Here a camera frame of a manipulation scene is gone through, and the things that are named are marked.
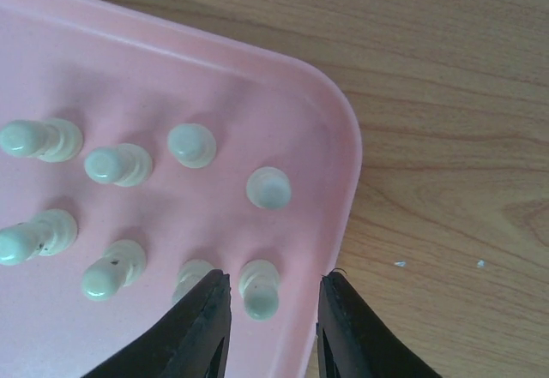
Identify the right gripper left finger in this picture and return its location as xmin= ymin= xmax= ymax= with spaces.
xmin=86 ymin=269 xmax=232 ymax=378

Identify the white pawn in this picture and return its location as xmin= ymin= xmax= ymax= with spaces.
xmin=245 ymin=166 xmax=292 ymax=210
xmin=1 ymin=208 xmax=78 ymax=266
xmin=1 ymin=118 xmax=83 ymax=163
xmin=167 ymin=123 xmax=217 ymax=169
xmin=238 ymin=260 xmax=281 ymax=321
xmin=81 ymin=239 xmax=147 ymax=301
xmin=172 ymin=259 xmax=214 ymax=305
xmin=84 ymin=143 xmax=153 ymax=188

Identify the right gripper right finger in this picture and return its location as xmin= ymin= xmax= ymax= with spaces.
xmin=317 ymin=271 xmax=439 ymax=378

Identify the pink plastic tray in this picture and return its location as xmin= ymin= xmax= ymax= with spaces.
xmin=1 ymin=0 xmax=362 ymax=377

